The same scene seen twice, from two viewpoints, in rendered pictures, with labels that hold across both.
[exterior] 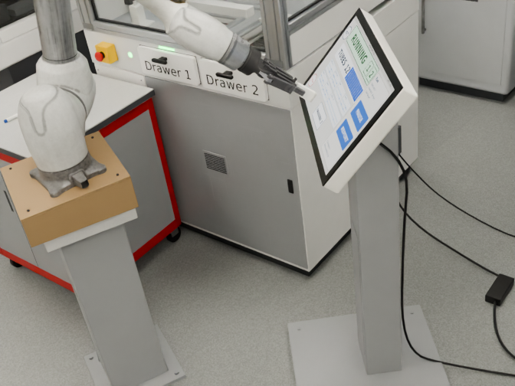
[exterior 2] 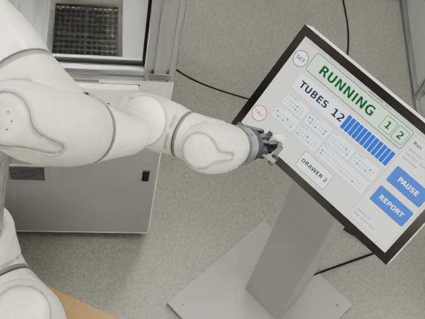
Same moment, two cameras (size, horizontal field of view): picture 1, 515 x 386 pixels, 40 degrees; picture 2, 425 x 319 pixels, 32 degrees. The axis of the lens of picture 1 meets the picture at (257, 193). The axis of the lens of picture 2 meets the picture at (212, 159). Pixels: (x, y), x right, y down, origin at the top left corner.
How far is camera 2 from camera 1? 1.65 m
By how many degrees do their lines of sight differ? 45
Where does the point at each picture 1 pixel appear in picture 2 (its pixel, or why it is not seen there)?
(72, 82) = (13, 252)
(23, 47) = not seen: outside the picture
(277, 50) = (166, 65)
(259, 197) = (93, 191)
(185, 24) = (219, 157)
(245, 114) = not seen: hidden behind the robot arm
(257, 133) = not seen: hidden behind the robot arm
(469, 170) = (195, 34)
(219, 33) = (244, 144)
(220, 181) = (30, 187)
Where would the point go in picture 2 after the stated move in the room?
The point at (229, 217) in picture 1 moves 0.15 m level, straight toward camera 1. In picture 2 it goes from (37, 213) to (68, 242)
